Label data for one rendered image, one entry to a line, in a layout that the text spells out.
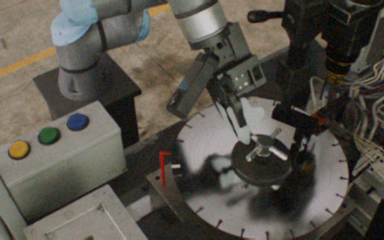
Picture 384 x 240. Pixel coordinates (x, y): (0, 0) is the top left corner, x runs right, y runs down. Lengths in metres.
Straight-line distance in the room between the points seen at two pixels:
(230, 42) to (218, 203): 0.27
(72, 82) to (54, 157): 0.36
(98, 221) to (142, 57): 1.87
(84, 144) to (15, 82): 1.73
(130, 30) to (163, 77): 1.29
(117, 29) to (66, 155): 0.40
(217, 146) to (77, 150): 0.29
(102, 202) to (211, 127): 0.25
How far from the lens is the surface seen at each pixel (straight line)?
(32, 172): 0.87
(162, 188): 0.85
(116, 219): 0.76
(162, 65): 2.48
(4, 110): 2.42
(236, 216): 0.70
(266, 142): 0.73
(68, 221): 0.77
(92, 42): 1.11
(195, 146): 0.78
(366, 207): 0.93
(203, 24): 0.64
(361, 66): 1.38
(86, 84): 1.17
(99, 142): 0.89
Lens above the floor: 1.55
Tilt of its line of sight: 46 degrees down
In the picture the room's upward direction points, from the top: straight up
